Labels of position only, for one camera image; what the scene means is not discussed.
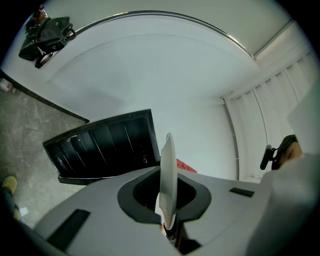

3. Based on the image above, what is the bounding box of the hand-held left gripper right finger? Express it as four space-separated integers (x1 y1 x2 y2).
176 168 263 252

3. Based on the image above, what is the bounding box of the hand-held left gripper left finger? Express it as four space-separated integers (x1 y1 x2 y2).
34 166 181 256

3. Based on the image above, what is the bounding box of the black cabinet with door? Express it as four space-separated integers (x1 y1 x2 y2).
42 108 161 186

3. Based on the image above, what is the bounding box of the red watermelon slice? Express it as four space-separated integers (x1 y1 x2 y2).
176 158 198 174

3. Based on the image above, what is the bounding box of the white plate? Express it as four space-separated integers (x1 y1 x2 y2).
154 132 179 231

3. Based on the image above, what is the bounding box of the person's head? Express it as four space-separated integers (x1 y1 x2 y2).
284 142 304 162

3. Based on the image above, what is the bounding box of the person's left yellow shoe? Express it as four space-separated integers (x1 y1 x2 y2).
2 175 18 195

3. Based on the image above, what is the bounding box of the person's left leg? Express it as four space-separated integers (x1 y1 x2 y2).
0 187 18 221

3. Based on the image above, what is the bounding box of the white slatted panel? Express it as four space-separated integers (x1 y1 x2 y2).
222 49 315 181

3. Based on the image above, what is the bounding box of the small white red carton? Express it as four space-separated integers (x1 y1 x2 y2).
0 77 13 92

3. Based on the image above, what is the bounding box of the black handbag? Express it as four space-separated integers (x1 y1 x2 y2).
18 16 77 70

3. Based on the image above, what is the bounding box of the red snack packet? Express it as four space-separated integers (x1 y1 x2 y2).
32 4 49 26

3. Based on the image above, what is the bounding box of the metal rail strip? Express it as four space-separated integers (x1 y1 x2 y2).
74 10 257 61

